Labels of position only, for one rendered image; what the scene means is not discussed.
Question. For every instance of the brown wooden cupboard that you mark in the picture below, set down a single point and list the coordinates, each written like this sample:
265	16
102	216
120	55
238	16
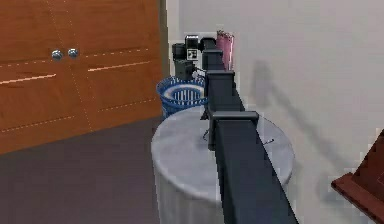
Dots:
83	86

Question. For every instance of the dark red wooden furniture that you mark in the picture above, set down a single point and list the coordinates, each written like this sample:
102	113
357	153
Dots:
370	190

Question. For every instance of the white round side table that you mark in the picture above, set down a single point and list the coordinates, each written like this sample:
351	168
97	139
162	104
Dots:
183	160

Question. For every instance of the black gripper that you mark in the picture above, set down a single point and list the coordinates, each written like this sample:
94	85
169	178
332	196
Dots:
182	68

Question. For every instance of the blue slatted waste bin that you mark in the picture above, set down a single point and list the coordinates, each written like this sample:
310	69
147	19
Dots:
173	103

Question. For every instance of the silver round cupboard knob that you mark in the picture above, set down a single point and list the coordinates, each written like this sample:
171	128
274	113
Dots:
57	54
72	52

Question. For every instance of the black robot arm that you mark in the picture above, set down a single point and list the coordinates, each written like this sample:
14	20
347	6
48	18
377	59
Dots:
246	173

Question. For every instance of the pink tall container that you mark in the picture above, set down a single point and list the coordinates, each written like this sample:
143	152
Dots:
226	50

